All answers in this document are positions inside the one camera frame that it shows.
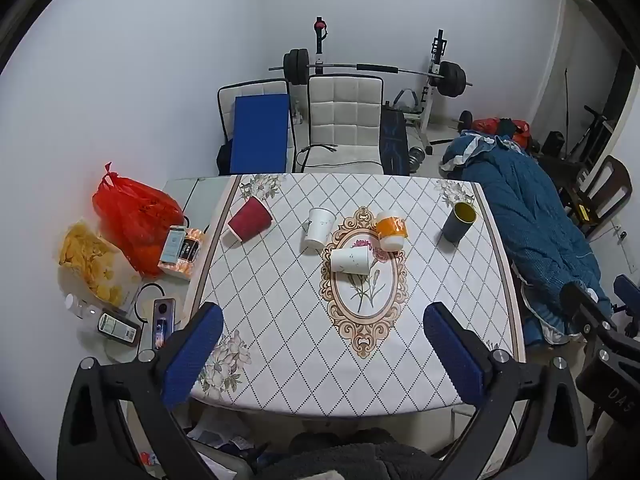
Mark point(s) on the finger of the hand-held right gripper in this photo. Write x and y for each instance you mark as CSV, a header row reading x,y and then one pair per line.
x,y
582,305
627,292

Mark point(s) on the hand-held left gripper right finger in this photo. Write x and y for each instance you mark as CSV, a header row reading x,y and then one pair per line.
x,y
452,355

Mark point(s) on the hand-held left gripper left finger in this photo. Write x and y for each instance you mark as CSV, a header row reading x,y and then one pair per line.
x,y
192,355

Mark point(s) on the dark cup with yellow inside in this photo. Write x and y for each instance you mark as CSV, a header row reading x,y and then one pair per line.
x,y
456,227

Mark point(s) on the orange and white cup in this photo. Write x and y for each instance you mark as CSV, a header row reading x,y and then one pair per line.
x,y
391,230

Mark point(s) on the white speckled paper cup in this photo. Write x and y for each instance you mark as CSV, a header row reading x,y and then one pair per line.
x,y
319,227
350,260

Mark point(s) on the red paper cup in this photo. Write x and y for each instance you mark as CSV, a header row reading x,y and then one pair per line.
x,y
248,221

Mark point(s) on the grey smartphone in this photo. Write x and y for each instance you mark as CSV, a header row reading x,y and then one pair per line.
x,y
163,322

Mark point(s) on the white papers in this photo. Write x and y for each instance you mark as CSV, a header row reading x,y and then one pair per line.
x,y
217,432

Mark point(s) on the diamond pattern floral tablecloth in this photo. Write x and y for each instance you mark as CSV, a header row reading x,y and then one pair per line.
x,y
280,320

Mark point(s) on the blue quilted blanket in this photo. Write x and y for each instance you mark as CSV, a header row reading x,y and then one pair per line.
x,y
530,220

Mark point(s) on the orange and black box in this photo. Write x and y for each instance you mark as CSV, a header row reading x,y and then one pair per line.
x,y
192,252

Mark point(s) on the teal carton box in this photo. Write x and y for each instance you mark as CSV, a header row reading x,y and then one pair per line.
x,y
173,246

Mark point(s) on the dark wooden chair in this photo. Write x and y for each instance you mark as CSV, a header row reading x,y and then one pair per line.
x,y
607,180

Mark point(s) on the small white bottle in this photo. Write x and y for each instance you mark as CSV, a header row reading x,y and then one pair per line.
x,y
80,306

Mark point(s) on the person's dark fleece clothing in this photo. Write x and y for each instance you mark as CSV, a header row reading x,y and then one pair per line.
x,y
360,455

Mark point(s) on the clear bag of yellow chips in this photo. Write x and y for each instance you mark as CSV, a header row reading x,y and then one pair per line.
x,y
92,260

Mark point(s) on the red plastic bag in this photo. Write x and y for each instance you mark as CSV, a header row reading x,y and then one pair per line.
x,y
132,220

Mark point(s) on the black exercise machine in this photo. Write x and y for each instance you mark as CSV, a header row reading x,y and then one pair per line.
x,y
592,132

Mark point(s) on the black dumbbell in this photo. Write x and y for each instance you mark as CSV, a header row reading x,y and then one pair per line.
x,y
465,120

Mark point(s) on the black bench pad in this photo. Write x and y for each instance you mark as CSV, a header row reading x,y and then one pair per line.
x,y
394,140

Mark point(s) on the blue board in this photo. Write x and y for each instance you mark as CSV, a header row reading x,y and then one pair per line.
x,y
260,132

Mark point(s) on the white door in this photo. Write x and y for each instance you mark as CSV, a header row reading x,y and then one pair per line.
x,y
570,60

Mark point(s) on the black framed white chair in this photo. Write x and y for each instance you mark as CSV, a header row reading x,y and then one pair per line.
x,y
225,110

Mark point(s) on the white padded chair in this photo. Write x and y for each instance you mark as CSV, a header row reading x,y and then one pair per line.
x,y
342,110

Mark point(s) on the barbell with black plates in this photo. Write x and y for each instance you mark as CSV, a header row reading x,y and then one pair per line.
x,y
297,66

